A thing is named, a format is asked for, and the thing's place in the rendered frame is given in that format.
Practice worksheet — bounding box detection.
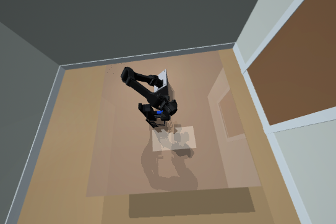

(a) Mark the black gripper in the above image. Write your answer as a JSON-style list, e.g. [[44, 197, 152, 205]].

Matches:
[[161, 95, 170, 121]]

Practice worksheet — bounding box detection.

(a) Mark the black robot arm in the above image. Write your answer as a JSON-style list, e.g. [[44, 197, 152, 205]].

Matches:
[[121, 67, 178, 116]]

